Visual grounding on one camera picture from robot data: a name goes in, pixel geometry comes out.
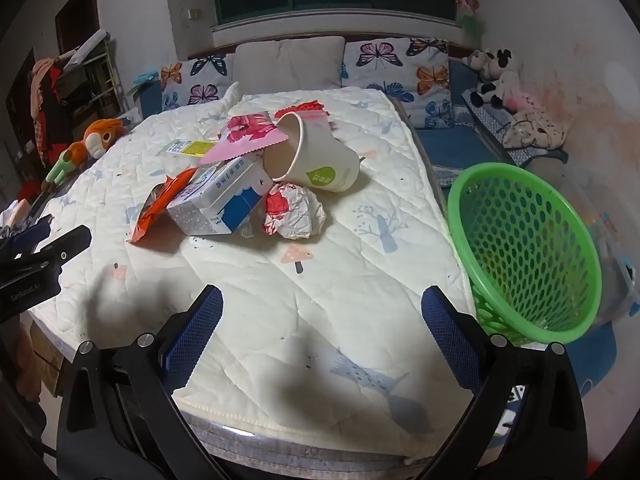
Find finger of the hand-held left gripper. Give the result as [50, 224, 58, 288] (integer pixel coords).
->
[0, 215, 53, 261]
[0, 227, 92, 288]

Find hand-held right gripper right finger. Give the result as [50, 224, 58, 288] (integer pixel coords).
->
[421, 285, 588, 480]

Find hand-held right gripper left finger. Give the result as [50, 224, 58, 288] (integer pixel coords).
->
[56, 285, 231, 480]

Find orange snack wrapper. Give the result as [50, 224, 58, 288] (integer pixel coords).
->
[129, 167, 198, 244]

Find green plastic basket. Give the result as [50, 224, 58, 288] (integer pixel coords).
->
[446, 162, 603, 346]

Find blue and white milk carton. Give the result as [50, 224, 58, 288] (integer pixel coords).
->
[166, 157, 275, 236]

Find yellow and white packet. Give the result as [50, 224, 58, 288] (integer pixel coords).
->
[159, 139, 221, 158]

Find white and red paper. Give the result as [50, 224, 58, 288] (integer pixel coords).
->
[261, 182, 327, 240]

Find pink wrapper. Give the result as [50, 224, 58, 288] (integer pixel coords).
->
[199, 114, 290, 165]

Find white paper cup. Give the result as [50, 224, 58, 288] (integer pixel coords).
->
[262, 111, 361, 193]

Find green plastic toy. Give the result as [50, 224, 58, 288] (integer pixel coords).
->
[45, 152, 76, 183]

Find white quilted bed cover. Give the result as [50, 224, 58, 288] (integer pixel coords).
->
[25, 89, 481, 466]

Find orange plush toy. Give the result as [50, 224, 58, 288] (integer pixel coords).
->
[65, 118, 126, 163]

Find hanging clothes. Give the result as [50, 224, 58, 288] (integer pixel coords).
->
[27, 57, 66, 161]

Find teal plastic item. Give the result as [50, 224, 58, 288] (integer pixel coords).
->
[132, 67, 161, 91]

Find blue bed sheet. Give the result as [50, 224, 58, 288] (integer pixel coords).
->
[415, 55, 506, 186]

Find small butterfly print pillow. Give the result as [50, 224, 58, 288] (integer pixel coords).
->
[160, 54, 236, 111]

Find brown wooden door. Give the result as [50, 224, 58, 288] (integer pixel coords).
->
[55, 0, 98, 56]

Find spotted cream cloth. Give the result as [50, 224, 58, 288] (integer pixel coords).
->
[502, 107, 568, 150]

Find pink plush toy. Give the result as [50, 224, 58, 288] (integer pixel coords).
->
[507, 91, 541, 112]

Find red foam fruit net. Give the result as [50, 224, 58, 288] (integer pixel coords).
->
[274, 100, 328, 121]

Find black and white plush cow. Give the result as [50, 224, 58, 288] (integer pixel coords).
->
[475, 49, 521, 108]

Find large butterfly print pillow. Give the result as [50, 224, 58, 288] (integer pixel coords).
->
[341, 37, 455, 130]

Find grey plush toy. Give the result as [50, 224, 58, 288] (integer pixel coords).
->
[462, 50, 488, 81]

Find beige pillow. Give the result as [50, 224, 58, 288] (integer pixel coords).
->
[232, 37, 346, 98]

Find paper flower wall decoration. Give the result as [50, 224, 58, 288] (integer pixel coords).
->
[450, 0, 481, 36]

